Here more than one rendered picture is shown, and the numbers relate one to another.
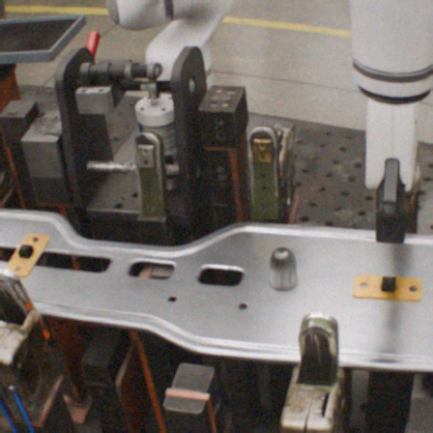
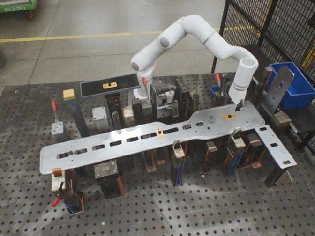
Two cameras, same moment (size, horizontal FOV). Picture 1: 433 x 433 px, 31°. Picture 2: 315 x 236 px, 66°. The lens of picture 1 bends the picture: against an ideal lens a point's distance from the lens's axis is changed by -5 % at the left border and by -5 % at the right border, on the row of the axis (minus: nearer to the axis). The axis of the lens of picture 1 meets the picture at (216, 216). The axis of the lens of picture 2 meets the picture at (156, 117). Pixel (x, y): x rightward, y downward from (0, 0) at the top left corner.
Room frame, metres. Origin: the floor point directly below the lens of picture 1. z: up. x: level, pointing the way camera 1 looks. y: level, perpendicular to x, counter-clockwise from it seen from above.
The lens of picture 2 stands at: (0.09, 0.74, 2.20)
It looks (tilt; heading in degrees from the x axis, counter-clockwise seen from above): 50 degrees down; 327
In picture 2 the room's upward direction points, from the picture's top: 1 degrees counter-clockwise
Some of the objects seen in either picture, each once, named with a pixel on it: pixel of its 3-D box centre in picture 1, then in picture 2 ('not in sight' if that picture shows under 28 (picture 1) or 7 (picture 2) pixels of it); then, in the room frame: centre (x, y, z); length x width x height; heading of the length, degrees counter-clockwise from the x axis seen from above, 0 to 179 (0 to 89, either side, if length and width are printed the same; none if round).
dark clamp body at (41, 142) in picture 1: (74, 226); (147, 121); (1.01, 0.22, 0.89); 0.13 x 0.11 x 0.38; 162
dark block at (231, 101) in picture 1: (236, 220); (182, 109); (0.94, -0.03, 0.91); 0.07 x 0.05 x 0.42; 162
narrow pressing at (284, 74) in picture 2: not in sight; (276, 91); (0.57, -0.43, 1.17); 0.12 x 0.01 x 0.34; 162
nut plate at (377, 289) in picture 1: (388, 285); (229, 116); (0.66, -0.19, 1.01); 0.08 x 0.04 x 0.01; 72
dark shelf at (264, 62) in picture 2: not in sight; (273, 82); (0.71, -0.66, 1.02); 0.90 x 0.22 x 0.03; 162
